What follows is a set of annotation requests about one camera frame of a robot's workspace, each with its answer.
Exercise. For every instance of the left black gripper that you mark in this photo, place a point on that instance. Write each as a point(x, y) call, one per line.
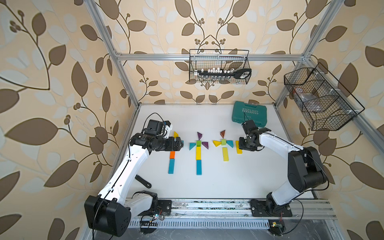
point(173, 146)

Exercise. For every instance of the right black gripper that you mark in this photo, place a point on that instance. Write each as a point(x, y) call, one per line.
point(241, 139)

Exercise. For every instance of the orange long block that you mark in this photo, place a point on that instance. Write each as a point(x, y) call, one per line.
point(172, 155)

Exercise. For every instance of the yellow triangle block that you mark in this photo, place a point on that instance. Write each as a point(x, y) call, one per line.
point(175, 134)

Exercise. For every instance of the long yellow block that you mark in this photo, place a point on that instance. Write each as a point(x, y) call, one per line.
point(225, 154)
point(198, 153)
point(239, 151)

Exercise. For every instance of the long teal block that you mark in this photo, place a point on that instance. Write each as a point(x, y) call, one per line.
point(199, 167)
point(171, 166)

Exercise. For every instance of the brown wooden block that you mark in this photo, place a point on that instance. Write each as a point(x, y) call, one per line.
point(222, 133)

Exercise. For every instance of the teal triangle block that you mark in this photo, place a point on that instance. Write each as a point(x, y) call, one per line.
point(230, 143)

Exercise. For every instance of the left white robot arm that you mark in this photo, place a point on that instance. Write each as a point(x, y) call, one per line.
point(120, 177)

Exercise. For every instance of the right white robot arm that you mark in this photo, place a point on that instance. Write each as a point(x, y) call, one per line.
point(305, 170)

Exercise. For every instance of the green plastic tool case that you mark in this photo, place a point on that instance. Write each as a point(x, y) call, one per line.
point(243, 112)

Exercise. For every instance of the dark green hand tool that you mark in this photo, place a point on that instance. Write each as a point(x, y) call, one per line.
point(143, 182)

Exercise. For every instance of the plastic bag in basket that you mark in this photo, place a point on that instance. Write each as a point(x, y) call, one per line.
point(309, 102)

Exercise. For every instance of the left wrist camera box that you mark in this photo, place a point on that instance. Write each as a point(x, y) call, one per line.
point(167, 129)

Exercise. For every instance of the socket rail with sockets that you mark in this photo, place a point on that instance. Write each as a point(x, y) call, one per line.
point(212, 74)

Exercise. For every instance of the back wire basket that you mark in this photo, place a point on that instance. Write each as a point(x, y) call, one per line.
point(206, 59)

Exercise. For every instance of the wire basket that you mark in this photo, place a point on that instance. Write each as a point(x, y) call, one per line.
point(206, 59)
point(339, 105)

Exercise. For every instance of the right wire basket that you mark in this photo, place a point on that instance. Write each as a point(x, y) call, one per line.
point(339, 105)

